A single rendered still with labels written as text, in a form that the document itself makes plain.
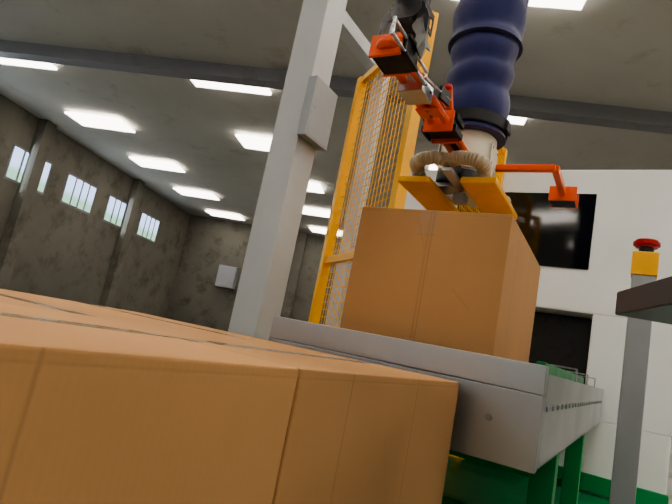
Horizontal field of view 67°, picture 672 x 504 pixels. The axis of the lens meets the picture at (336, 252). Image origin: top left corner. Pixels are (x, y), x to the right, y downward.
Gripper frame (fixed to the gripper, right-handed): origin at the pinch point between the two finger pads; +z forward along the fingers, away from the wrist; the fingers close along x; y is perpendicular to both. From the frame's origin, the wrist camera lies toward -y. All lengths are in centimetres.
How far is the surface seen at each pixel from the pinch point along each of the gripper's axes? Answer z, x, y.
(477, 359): 61, -21, 22
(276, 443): 74, -20, -45
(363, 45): -191, 179, 259
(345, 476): 79, -20, -28
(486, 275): 41, -18, 30
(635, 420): 69, -51, 78
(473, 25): -40, 2, 48
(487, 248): 34.8, -17.4, 29.8
